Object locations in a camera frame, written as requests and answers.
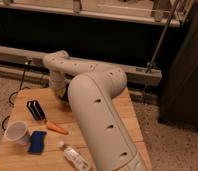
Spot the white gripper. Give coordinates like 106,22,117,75
49,71,67,98

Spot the black ceramic bowl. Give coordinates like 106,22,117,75
61,83,70,103

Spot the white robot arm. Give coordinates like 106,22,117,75
43,51,148,171

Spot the orange toy carrot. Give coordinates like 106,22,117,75
46,121,69,135

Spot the blue sponge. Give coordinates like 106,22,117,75
28,131,46,154

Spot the white plastic cup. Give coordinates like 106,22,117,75
5,121,30,145

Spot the clear plastic bottle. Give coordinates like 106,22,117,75
59,141,91,171

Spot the metal rod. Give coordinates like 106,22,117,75
146,0,179,73

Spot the black cable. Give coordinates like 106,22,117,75
1,59,32,132

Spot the grey metal rail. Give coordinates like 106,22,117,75
0,46,162,87

